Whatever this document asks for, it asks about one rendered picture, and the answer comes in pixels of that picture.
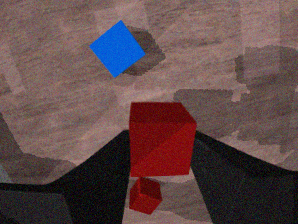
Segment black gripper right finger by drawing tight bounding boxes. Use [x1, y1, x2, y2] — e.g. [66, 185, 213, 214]
[190, 131, 298, 224]

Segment blue cube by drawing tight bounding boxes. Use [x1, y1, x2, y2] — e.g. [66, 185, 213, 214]
[89, 20, 145, 77]

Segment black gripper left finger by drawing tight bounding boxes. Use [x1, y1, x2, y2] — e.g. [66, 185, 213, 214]
[0, 129, 130, 224]

